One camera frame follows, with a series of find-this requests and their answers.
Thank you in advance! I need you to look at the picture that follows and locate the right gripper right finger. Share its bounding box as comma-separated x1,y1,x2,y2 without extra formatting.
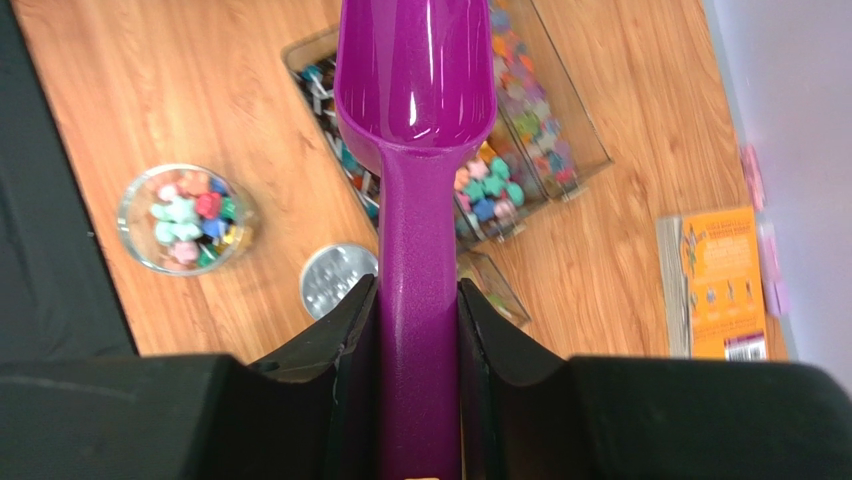
458,280,851,479

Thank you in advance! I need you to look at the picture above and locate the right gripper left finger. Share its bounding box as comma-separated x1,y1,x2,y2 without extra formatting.
1,275,378,479

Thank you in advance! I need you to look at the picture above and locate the three-compartment clear candy box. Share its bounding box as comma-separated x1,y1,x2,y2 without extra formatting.
282,1,612,252

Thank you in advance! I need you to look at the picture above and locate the silver round jar lid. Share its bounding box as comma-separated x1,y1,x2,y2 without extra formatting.
299,243,378,320

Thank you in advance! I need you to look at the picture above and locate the black base mat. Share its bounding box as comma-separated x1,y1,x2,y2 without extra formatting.
1,1,138,362

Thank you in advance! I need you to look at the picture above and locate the clear plastic jar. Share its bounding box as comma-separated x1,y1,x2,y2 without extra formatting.
116,163,260,277

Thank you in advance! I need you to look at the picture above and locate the purple plastic scoop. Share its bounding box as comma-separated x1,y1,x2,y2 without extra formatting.
334,1,497,479

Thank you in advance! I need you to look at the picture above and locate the single clear candy box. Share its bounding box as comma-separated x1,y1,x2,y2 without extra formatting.
457,251,531,328

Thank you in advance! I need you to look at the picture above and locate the orange book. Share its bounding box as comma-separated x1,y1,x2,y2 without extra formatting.
655,206,789,361

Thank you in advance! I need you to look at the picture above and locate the pink marker pen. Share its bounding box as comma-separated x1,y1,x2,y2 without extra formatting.
740,143,767,212

